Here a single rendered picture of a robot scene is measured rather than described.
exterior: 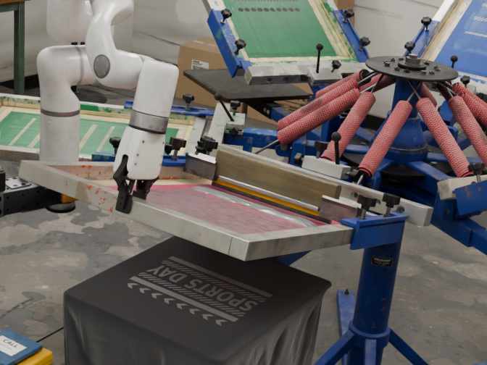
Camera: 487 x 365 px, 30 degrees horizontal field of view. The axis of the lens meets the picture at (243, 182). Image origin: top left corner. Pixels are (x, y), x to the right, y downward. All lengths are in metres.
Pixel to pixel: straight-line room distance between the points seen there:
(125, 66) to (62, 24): 0.38
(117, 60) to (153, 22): 5.96
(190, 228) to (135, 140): 0.20
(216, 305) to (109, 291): 0.25
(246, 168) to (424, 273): 2.41
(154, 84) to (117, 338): 0.60
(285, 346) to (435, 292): 2.37
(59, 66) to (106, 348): 0.66
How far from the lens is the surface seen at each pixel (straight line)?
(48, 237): 4.63
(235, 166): 2.36
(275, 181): 2.30
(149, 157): 1.80
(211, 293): 2.14
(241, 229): 1.94
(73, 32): 2.15
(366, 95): 2.86
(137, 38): 7.87
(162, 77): 1.77
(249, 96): 3.76
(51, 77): 2.17
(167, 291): 2.14
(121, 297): 2.11
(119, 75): 1.79
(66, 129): 2.22
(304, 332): 2.25
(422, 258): 4.80
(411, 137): 2.99
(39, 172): 1.96
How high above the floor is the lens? 1.96
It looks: 21 degrees down
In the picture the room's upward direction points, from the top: 6 degrees clockwise
